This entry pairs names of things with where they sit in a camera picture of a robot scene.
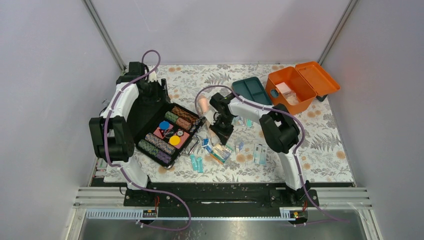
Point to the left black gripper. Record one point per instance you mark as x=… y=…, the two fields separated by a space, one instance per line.
x=159 y=95

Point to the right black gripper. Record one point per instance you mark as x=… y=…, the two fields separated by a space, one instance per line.
x=224 y=135

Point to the colourful plaster box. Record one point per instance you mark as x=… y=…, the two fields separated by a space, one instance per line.
x=221 y=153

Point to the small blue clear ampoule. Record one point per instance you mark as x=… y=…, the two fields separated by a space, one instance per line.
x=239 y=147

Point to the white gauze pad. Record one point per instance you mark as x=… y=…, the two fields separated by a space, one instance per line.
x=283 y=88

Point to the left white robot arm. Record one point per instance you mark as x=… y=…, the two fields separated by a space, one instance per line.
x=135 y=105

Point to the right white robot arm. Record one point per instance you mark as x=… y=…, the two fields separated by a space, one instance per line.
x=279 y=129

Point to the orange medicine box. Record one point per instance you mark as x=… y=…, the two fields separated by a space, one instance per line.
x=307 y=80

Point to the small blue sachets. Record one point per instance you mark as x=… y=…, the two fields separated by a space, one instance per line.
x=205 y=144

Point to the green chip stack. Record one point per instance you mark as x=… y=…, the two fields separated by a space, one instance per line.
x=171 y=117

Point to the blue poker chip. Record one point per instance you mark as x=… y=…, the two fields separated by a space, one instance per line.
x=164 y=125

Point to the orange black chip stack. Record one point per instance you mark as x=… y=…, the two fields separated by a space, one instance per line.
x=180 y=112

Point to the black poker chip case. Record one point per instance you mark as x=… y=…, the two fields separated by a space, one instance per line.
x=155 y=142

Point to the teal tube pair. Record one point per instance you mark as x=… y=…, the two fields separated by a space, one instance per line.
x=197 y=163

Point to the red white chip stack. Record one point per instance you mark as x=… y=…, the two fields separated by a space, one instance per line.
x=183 y=124

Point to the blue white sachet packet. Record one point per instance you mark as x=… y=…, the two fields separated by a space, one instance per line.
x=260 y=154

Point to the yellow poker chip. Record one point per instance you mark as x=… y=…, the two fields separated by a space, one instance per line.
x=174 y=140

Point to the teal divided tray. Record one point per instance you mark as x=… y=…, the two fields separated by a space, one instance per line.
x=252 y=89

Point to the floral table mat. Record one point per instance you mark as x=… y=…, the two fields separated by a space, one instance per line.
x=321 y=156

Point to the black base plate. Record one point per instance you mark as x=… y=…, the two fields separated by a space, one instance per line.
x=214 y=200

